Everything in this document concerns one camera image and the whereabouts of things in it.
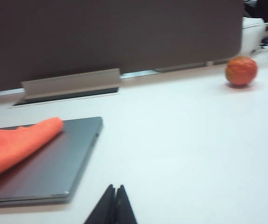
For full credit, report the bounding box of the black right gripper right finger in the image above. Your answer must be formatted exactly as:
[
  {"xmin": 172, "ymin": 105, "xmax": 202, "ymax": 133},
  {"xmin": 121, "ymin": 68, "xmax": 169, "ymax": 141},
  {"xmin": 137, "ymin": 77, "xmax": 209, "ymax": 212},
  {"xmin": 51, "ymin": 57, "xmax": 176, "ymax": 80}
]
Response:
[{"xmin": 115, "ymin": 184, "xmax": 138, "ymax": 224}]

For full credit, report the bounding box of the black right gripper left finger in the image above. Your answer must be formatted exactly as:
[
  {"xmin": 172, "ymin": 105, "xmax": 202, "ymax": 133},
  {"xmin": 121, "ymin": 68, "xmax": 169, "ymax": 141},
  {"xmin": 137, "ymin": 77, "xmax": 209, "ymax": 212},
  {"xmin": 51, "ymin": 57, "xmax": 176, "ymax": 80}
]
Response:
[{"xmin": 83, "ymin": 184, "xmax": 115, "ymax": 224}]

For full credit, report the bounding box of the orange rag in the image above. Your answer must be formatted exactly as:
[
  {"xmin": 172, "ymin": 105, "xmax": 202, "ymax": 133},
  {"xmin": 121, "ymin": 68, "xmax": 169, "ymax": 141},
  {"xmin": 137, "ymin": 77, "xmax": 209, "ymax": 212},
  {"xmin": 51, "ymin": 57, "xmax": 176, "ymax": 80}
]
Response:
[{"xmin": 0, "ymin": 117, "xmax": 64, "ymax": 184}]

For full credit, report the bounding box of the grey closed Dell laptop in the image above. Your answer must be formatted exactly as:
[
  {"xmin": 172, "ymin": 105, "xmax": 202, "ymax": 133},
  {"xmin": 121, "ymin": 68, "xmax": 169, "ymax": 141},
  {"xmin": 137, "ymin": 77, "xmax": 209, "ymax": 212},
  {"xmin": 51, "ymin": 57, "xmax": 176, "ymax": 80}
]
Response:
[{"xmin": 0, "ymin": 116, "xmax": 104, "ymax": 206}]

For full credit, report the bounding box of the grey fabric desk divider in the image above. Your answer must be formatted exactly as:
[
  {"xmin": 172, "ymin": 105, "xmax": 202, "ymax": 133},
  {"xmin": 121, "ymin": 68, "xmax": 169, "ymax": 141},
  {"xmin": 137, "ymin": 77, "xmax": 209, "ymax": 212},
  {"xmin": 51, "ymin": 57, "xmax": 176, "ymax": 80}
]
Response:
[{"xmin": 0, "ymin": 0, "xmax": 243, "ymax": 94}]

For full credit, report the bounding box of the orange mandarin fruit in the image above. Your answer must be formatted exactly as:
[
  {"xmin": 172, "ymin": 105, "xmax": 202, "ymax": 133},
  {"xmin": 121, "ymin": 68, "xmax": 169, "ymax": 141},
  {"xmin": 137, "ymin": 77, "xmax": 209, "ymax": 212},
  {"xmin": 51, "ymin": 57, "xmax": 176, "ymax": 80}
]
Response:
[{"xmin": 225, "ymin": 56, "xmax": 258, "ymax": 86}]

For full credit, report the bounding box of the white rounded object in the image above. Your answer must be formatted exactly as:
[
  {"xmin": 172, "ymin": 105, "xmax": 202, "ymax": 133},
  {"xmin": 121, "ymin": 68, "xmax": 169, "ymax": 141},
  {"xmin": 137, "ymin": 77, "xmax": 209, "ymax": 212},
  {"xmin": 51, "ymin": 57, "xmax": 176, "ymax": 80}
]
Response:
[{"xmin": 241, "ymin": 17, "xmax": 267, "ymax": 56}]

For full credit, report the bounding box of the grey cable tray flap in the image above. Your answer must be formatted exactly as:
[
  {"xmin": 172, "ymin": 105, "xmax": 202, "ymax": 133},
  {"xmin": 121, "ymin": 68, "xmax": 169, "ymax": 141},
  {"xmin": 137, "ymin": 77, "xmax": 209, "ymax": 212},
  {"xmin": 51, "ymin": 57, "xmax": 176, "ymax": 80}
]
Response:
[{"xmin": 21, "ymin": 68, "xmax": 121, "ymax": 101}]

